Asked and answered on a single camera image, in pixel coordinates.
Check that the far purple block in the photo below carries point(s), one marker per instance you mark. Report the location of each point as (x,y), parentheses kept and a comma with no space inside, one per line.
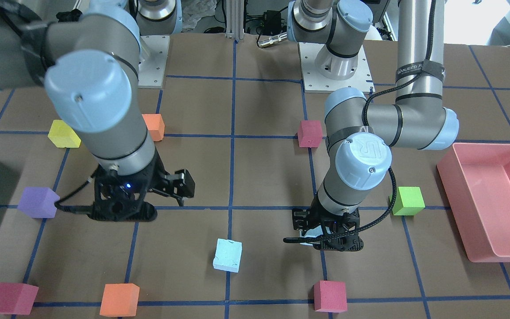
(309,134)

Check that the yellow block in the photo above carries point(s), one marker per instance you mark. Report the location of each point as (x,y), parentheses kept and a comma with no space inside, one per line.
(63,136)

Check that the green block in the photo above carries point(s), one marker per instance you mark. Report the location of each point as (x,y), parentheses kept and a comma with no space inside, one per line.
(409,201)

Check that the orange block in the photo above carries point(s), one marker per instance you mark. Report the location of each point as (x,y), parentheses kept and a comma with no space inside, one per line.
(120,300)
(155,125)

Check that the near pink block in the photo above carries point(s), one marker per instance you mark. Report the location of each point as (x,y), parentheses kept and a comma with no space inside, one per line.
(17,298)

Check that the light blue block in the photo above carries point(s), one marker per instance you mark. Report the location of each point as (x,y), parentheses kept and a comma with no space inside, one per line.
(311,233)
(227,255)

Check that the purple block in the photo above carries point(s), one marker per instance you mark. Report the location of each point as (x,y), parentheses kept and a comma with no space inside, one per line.
(38,202)
(309,134)

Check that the near purple block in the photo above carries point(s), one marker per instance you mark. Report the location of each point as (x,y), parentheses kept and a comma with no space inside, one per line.
(38,202)

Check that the pink block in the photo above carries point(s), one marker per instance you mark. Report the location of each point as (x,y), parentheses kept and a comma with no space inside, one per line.
(330,296)
(17,298)

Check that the far pink block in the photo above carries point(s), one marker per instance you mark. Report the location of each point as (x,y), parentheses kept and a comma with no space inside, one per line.
(330,296)

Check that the pink plastic tray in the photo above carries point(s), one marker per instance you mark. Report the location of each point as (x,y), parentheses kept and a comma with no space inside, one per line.
(476,179)

